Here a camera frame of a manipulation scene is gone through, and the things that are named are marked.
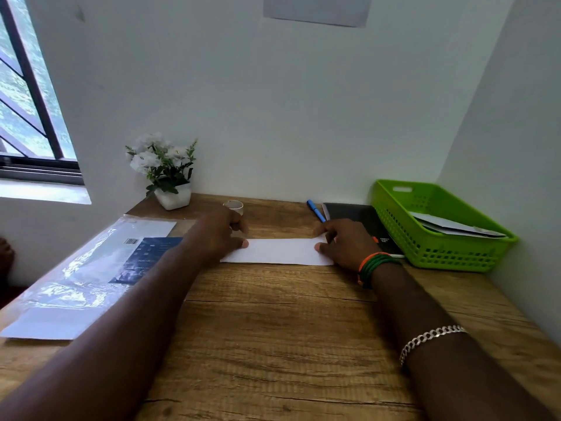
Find person's left hand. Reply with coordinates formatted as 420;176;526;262
183;205;250;267

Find person's right hand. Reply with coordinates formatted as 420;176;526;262
313;218;383;273

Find stack of printed papers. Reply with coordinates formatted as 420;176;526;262
220;234;335;267

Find green plastic basket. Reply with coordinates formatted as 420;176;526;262
371;179;520;274

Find clear plastic envelope wrapper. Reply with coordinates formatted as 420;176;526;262
0;216;196;313

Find person's right forearm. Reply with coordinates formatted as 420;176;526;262
371;263;557;421

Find person's left forearm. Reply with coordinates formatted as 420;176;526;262
0;249;207;421

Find orange and green thread wristbands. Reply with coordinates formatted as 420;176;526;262
356;252;402;289

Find black notebook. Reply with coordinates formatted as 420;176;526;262
322;202;407;260

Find blue pen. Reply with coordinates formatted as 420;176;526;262
306;199;328;224

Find white flower plant in pot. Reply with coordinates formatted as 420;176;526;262
125;132;198;212

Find window with metal bars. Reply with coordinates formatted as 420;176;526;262
0;0;85;186

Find silver chain bracelet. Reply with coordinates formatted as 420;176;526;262
399;325;468;367

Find paper notice on wall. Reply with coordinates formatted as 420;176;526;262
262;0;374;29

